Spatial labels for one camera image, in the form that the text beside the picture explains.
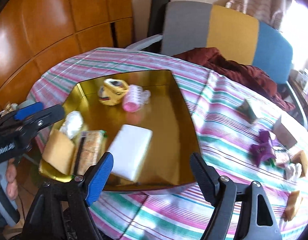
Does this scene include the long cracker packet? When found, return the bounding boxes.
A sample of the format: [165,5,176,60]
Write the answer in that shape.
[71,130,107,175]

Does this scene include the white foam block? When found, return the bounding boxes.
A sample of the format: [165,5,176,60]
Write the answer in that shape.
[108,124,152,182]

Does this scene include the purple snack packet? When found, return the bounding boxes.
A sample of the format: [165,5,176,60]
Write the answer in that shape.
[250,141,276,166]
[259,129,279,146]

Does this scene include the short cracker packet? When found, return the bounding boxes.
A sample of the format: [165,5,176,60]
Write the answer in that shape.
[272,146,291,167]

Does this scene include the small green box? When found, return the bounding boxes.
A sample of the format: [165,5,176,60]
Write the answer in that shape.
[238,99,259,124]

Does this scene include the beige carton box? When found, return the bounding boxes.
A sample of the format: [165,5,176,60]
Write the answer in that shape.
[272,115,297,149]

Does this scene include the yellow cylinder sponge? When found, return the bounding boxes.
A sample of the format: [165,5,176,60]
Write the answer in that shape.
[284,191,303,221]

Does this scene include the tan wedge sponge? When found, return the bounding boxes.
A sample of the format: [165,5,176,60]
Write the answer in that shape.
[292,150,308,178]

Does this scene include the white plastic ball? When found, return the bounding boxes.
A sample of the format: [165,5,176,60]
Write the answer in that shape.
[285,163,302,181]

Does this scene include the left hand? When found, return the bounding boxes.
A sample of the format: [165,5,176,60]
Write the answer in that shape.
[5,158,18,200]

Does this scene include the striped bed sheet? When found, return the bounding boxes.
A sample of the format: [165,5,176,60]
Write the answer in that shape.
[27,48,308,239]

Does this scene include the wooden wardrobe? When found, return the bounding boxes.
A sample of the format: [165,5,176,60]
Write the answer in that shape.
[0,0,134,110]

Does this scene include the maroon jacket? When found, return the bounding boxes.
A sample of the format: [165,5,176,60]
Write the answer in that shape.
[173,47,295,112]

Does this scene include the white boxes on desk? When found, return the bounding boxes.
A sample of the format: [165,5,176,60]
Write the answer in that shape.
[295,68,308,94]

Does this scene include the tricolour armchair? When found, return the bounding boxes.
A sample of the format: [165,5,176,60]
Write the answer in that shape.
[128,1,308,127]

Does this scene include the patterned curtain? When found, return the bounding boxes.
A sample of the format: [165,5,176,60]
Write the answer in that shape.
[225,0,293,30]

